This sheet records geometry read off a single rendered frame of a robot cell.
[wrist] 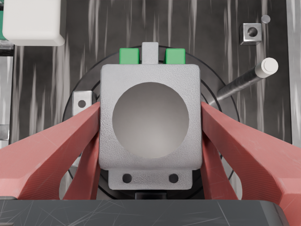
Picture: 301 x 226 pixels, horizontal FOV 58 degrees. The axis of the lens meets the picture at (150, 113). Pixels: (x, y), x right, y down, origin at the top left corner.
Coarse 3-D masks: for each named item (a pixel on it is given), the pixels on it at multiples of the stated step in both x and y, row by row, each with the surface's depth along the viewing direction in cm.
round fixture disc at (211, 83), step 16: (160, 48) 21; (96, 64) 21; (80, 80) 21; (96, 80) 21; (208, 80) 21; (96, 96) 21; (208, 96) 21; (64, 112) 21; (224, 112) 21; (224, 160) 21; (192, 176) 21; (112, 192) 21; (128, 192) 20; (176, 192) 20; (192, 192) 21
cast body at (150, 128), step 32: (128, 64) 12; (160, 64) 12; (192, 64) 12; (128, 96) 10; (160, 96) 10; (192, 96) 12; (128, 128) 10; (160, 128) 10; (192, 128) 11; (128, 160) 11; (160, 160) 11; (192, 160) 11
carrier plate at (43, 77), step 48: (96, 0) 24; (144, 0) 24; (192, 0) 24; (240, 0) 24; (48, 48) 23; (96, 48) 24; (192, 48) 24; (240, 48) 24; (48, 96) 23; (240, 96) 23; (288, 96) 23; (240, 192) 22
